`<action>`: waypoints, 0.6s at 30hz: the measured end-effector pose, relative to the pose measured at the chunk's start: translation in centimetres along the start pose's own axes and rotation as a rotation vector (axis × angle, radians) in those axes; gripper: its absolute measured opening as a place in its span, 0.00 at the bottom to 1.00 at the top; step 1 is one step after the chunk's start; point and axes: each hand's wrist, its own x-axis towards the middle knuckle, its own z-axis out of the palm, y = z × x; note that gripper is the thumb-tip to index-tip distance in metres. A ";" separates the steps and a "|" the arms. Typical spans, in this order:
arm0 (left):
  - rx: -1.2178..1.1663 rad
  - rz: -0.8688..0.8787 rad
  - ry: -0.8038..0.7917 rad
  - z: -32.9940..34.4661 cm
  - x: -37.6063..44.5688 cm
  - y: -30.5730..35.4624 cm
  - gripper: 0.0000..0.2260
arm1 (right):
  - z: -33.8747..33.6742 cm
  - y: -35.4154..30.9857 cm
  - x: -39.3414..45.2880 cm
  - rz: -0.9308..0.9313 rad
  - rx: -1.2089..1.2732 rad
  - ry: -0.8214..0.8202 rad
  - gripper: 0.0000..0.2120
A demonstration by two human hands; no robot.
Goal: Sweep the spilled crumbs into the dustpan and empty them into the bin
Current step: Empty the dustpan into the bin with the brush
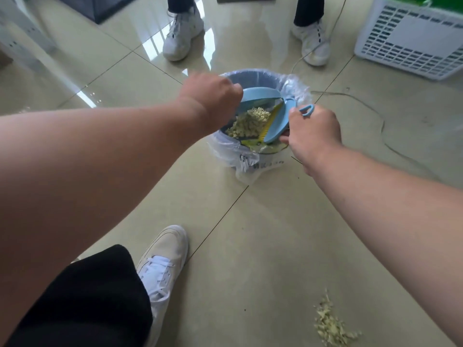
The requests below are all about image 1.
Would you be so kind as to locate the person's left hand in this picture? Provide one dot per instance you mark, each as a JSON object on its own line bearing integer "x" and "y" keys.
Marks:
{"x": 213, "y": 101}

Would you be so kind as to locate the person's right hand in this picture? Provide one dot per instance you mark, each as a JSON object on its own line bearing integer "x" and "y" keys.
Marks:
{"x": 314, "y": 137}

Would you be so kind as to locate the blue brush yellow bristles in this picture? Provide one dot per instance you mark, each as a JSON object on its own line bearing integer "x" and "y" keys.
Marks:
{"x": 280, "y": 122}

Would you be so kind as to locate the grey bin with plastic bag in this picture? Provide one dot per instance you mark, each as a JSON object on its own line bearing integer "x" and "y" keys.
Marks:
{"x": 249, "y": 77}

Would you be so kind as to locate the blue plastic dustpan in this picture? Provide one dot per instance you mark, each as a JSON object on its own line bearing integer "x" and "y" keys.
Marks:
{"x": 260, "y": 93}

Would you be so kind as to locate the person's left forearm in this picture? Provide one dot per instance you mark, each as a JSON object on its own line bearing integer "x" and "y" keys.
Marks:
{"x": 90, "y": 177}

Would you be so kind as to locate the person's right forearm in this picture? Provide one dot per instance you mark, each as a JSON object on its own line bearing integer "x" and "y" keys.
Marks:
{"x": 398, "y": 220}

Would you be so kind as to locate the person's white shoe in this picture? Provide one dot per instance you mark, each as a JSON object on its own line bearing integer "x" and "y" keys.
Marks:
{"x": 181, "y": 36}
{"x": 162, "y": 249}
{"x": 314, "y": 46}

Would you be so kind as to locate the person's left white shoe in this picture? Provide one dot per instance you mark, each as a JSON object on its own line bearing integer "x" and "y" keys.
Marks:
{"x": 162, "y": 249}

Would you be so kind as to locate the person's black trousers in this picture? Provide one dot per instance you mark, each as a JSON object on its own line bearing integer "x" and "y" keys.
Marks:
{"x": 90, "y": 303}

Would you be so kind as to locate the white plastic basket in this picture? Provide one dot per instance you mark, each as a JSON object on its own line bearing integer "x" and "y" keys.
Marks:
{"x": 398, "y": 43}

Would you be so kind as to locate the black table base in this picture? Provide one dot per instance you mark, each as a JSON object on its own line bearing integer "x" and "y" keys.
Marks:
{"x": 94, "y": 7}

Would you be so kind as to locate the green item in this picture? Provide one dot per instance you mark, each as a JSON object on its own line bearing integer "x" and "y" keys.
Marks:
{"x": 445, "y": 1}

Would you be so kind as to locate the white perforated metal frame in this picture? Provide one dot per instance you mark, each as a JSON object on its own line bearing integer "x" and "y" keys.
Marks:
{"x": 21, "y": 36}

